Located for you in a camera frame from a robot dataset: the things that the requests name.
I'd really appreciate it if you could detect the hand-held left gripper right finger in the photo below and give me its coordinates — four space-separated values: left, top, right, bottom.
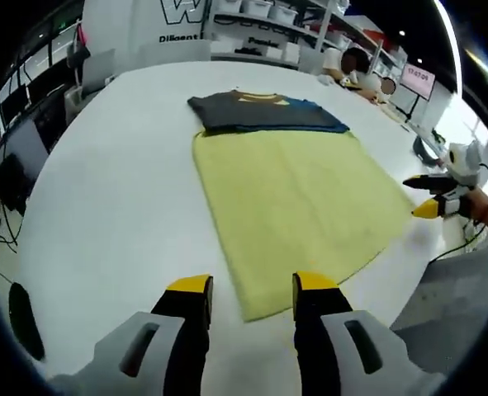
291 270 412 396

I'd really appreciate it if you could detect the person's right hand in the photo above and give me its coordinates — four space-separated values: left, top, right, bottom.
459 186 488 224

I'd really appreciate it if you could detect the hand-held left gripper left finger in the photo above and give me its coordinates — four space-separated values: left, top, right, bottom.
93 272 215 396

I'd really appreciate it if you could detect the black desktop monitor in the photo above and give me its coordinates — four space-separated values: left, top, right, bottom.
0 82 33 120

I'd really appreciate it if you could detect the grey office chair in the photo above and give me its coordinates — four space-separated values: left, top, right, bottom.
80 48 117 97

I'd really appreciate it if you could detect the grey chair backrest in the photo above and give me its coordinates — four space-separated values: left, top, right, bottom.
390 245 488 373

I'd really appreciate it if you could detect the dark curved holder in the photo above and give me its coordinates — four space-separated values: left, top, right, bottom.
412 135 441 167

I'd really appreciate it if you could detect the grey cabinet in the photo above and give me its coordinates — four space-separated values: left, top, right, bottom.
3 117 51 204

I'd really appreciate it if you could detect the hanging black and pink bag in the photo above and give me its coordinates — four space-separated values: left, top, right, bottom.
66 24 92 69

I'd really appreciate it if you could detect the yellow garment with dark sleeves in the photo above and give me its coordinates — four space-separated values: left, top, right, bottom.
187 89 414 323

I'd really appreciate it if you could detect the ceiling light strip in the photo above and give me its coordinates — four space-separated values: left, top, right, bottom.
433 0 464 97

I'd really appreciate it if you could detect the grey metal shelf rack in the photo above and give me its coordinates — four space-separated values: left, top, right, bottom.
208 0 405 72

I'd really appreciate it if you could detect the black oval object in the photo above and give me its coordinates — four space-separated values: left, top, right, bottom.
7 282 47 363

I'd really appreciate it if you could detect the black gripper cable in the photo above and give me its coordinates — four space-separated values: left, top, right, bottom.
428 163 488 265

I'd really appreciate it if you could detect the pink screen on stand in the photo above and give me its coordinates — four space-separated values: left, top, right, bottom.
400 61 437 123

